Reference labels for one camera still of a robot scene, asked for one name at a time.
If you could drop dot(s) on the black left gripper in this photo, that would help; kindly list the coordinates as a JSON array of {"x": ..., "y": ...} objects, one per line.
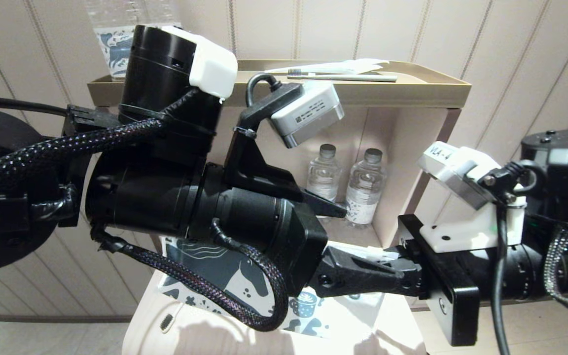
[{"x": 306, "y": 256}]

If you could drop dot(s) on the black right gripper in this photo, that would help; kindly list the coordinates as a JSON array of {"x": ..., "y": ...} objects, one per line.
[{"x": 456, "y": 305}]

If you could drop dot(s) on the white blue horse-print bag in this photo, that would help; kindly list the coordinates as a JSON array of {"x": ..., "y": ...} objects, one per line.
[{"x": 313, "y": 320}]

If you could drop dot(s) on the small clear water bottle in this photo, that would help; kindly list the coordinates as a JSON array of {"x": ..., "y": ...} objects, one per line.
[
  {"x": 365, "y": 192},
  {"x": 324, "y": 175}
]

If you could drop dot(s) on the beige open shelf cabinet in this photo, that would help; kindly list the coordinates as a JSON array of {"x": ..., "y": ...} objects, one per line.
[{"x": 402, "y": 148}]

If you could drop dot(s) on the grey toothbrush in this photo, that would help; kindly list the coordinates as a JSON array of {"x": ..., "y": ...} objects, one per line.
[{"x": 358, "y": 78}]

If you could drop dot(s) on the white paper wrapper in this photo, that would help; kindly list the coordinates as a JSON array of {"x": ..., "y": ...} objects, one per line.
[{"x": 343, "y": 66}]

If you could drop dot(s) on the white toothbrush black bristles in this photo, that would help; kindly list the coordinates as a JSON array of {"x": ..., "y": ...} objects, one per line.
[{"x": 166, "y": 323}]

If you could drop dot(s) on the large blue-label water bottle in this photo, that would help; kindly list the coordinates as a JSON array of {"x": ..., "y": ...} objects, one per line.
[
  {"x": 165, "y": 12},
  {"x": 111, "y": 44}
]

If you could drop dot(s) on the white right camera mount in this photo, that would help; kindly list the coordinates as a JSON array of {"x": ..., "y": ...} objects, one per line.
[{"x": 466, "y": 231}]

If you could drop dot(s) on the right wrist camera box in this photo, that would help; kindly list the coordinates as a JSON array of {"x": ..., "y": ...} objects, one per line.
[{"x": 451, "y": 170}]

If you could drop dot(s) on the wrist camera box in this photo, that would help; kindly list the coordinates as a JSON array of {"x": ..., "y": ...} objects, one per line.
[
  {"x": 308, "y": 116},
  {"x": 451, "y": 170}
]

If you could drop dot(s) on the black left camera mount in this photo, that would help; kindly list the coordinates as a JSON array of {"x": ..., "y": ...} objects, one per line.
[{"x": 254, "y": 162}]

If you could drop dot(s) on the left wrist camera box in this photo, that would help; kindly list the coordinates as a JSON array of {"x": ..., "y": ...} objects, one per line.
[{"x": 308, "y": 116}]

